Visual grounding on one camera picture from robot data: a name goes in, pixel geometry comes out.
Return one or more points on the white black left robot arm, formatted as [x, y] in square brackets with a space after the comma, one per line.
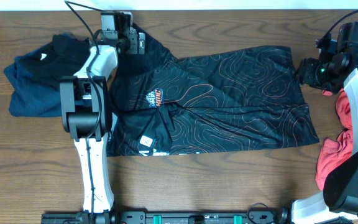
[88, 117]

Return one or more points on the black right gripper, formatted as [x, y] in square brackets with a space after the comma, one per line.
[306, 71]

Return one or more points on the black orange patterned jersey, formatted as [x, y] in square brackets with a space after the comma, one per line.
[242, 100]

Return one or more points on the folded navy blue shirt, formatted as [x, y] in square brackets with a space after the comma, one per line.
[29, 98]

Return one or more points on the folded black shirt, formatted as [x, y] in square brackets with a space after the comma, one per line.
[63, 56]

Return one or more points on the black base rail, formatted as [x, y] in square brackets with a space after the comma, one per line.
[256, 214]

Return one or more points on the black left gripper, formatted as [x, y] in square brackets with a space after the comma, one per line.
[134, 42]

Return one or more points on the red t-shirt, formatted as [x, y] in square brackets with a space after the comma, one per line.
[334, 153]

